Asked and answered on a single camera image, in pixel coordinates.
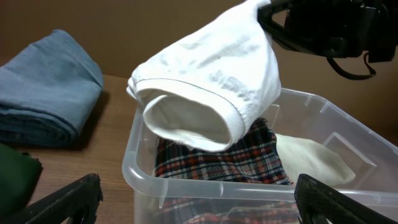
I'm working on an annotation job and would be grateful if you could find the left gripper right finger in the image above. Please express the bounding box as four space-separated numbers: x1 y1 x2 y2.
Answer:
294 174 397 224

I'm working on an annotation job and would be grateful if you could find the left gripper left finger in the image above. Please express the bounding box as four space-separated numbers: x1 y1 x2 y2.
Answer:
1 174 103 224

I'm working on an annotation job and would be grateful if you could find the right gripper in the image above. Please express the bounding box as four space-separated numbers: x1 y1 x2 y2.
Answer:
257 0 370 58

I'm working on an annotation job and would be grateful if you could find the cream cloth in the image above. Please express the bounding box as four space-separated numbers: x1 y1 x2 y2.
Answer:
276 134 356 185

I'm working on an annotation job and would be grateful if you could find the clear plastic storage container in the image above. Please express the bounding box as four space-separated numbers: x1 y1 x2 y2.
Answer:
122 89 397 223

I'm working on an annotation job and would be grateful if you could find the dark green cloth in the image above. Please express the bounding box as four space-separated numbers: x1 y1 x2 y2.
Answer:
1 144 43 218

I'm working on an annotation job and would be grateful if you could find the plaid cloth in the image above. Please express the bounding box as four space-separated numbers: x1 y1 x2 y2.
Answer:
154 118 297 223

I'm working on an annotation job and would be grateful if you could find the white cloth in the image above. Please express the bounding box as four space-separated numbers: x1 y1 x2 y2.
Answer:
127 1 281 152

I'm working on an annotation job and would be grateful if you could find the blue towel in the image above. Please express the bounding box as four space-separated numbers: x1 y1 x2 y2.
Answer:
1 29 104 147

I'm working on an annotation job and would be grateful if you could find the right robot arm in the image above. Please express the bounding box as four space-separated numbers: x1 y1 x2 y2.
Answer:
257 0 397 63

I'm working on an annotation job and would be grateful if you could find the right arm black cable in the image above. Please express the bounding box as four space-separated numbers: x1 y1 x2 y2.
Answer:
325 52 377 81

